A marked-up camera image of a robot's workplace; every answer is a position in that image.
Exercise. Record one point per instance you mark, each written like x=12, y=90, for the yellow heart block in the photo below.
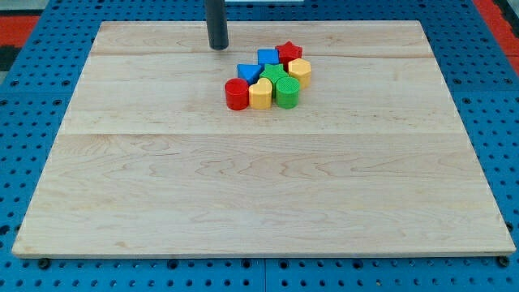
x=260, y=94

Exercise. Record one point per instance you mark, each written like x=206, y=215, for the blue triangle block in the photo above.
x=249, y=72

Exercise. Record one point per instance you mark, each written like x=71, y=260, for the red cylinder block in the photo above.
x=236, y=94

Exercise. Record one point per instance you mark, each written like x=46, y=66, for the green cylinder block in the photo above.
x=287, y=92

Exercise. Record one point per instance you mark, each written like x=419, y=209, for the green star block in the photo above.
x=273, y=72

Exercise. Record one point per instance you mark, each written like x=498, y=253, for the yellow hexagon block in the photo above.
x=300, y=69

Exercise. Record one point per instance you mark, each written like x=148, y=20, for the blue cube block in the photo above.
x=267, y=56

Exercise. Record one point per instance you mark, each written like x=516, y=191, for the red star block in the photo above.
x=287, y=53

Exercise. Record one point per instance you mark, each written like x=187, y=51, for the light wooden board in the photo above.
x=149, y=162

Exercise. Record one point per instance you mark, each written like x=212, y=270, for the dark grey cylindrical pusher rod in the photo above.
x=216, y=22

